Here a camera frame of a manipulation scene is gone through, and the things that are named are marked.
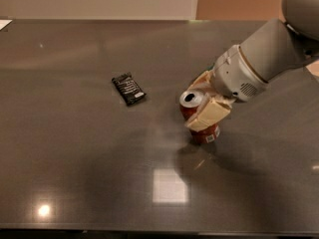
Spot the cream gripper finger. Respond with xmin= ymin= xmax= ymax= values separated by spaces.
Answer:
xmin=185 ymin=95 xmax=233 ymax=131
xmin=189 ymin=71 xmax=216 ymax=93

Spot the red coke can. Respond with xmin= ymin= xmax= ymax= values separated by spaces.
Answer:
xmin=179 ymin=89 xmax=220 ymax=144

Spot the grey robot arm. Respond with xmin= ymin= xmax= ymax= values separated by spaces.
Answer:
xmin=185 ymin=0 xmax=319 ymax=131

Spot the black snack bar wrapper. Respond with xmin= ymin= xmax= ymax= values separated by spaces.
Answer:
xmin=112 ymin=72 xmax=147 ymax=106

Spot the white paper sheet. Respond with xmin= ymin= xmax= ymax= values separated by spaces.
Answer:
xmin=0 ymin=20 xmax=12 ymax=31

